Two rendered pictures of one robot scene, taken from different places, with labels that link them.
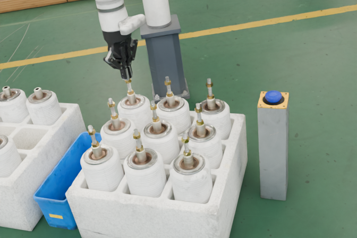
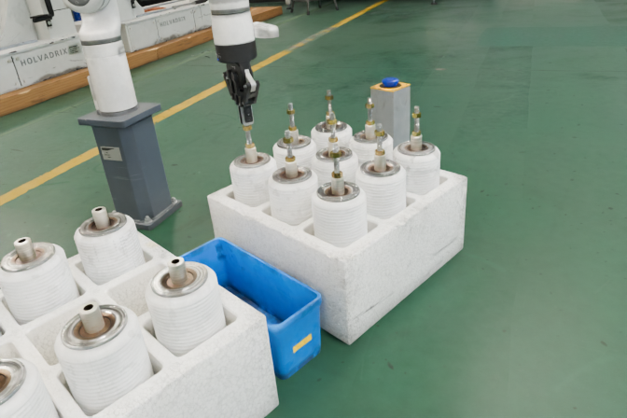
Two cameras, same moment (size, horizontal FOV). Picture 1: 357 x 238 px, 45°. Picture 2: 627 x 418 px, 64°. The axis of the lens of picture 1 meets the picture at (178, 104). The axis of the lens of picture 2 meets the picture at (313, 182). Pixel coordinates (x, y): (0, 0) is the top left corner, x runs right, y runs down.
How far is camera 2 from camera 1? 1.12 m
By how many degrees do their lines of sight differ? 56
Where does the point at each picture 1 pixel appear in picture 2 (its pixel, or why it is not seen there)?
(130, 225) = (404, 258)
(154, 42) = (136, 131)
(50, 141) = not seen: hidden behind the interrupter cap
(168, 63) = (154, 160)
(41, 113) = (132, 243)
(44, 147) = not seen: hidden behind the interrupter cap
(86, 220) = (361, 296)
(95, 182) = (361, 224)
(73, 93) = not seen: outside the picture
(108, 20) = (245, 24)
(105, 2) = not seen: outside the picture
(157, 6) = (126, 76)
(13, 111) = (63, 276)
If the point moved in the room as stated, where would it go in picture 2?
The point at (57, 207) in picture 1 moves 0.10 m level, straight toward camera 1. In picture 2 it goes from (308, 319) to (369, 315)
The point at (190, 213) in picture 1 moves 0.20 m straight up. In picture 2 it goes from (452, 191) to (456, 95)
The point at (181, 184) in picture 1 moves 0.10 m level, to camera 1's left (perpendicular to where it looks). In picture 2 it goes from (434, 164) to (423, 186)
